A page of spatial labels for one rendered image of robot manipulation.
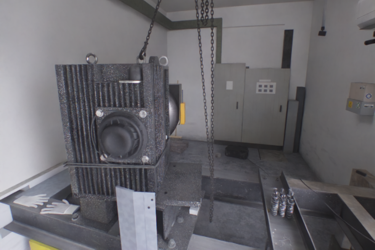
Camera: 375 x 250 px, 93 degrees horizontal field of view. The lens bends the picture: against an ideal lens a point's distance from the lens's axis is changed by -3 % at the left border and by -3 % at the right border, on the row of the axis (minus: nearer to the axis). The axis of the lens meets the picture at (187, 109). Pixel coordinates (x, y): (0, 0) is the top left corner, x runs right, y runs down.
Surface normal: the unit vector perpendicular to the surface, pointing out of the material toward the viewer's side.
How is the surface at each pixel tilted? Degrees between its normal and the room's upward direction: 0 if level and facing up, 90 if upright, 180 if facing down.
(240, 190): 90
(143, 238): 90
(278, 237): 0
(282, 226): 0
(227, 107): 90
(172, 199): 0
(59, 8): 90
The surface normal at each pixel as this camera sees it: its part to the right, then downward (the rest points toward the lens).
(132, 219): -0.37, 0.18
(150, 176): -0.09, 0.19
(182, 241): 0.00, -0.98
